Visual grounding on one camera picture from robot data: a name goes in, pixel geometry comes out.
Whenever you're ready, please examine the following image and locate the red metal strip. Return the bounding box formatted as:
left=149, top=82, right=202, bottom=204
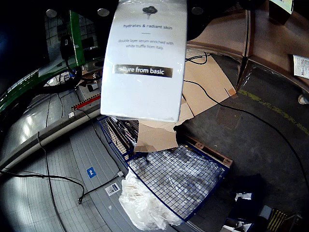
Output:
left=71, top=95, right=102, bottom=111

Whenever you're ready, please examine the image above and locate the thin black cable loop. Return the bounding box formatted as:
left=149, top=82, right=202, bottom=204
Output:
left=185, top=51, right=211, bottom=65

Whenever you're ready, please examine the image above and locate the blue square sticker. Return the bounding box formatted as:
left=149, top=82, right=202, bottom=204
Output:
left=86, top=166, right=98, bottom=179

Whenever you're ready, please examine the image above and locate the black floor cable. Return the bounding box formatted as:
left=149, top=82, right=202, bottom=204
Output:
left=183, top=79, right=309, bottom=193

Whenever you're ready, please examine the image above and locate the wooden pallet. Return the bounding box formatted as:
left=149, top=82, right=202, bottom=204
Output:
left=183, top=134, right=234, bottom=169

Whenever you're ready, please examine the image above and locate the flat torn cardboard sheet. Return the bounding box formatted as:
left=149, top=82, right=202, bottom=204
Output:
left=133, top=53, right=239, bottom=153

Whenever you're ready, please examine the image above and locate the blue crate with goods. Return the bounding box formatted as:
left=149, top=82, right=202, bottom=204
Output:
left=97, top=115, right=230, bottom=222

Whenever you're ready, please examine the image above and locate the thin cable with white plug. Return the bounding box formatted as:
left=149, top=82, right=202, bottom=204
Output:
left=91, top=119, right=125, bottom=177

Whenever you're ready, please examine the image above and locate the black power adapter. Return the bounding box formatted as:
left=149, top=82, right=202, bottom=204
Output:
left=59, top=34, right=73, bottom=60

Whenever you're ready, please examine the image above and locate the white printed sticker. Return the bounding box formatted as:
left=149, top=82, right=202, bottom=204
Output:
left=104, top=183, right=121, bottom=197

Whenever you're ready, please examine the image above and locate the dark blue plastic bin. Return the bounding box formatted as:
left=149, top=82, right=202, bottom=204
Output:
left=223, top=173, right=267, bottom=232

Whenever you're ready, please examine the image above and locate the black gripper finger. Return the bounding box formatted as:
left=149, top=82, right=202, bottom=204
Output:
left=31, top=0, right=119, bottom=37
left=186, top=0, right=256, bottom=42

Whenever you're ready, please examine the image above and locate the clear plastic bag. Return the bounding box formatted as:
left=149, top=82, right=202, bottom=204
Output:
left=118, top=169, right=185, bottom=232

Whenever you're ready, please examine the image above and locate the blue and white carton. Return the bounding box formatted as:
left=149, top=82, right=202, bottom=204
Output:
left=268, top=0, right=295, bottom=25

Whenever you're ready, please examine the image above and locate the yellow black hazard marker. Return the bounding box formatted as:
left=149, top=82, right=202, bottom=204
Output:
left=266, top=208, right=288, bottom=232

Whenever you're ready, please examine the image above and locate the open brown cardboard box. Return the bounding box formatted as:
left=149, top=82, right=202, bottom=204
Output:
left=236, top=0, right=309, bottom=95

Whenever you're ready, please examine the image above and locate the white shoe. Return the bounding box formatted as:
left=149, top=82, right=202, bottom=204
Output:
left=297, top=93, right=309, bottom=105

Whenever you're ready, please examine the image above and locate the white paper label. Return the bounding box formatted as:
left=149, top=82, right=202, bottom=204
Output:
left=293, top=54, right=309, bottom=80

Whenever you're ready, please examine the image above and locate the green metal machine housing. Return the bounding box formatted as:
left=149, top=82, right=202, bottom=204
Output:
left=0, top=9, right=87, bottom=114

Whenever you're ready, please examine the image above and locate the small grey black device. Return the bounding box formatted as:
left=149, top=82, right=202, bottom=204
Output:
left=258, top=204, right=273, bottom=220

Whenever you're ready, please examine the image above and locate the long white serum box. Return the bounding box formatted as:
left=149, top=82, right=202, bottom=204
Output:
left=100, top=0, right=188, bottom=123

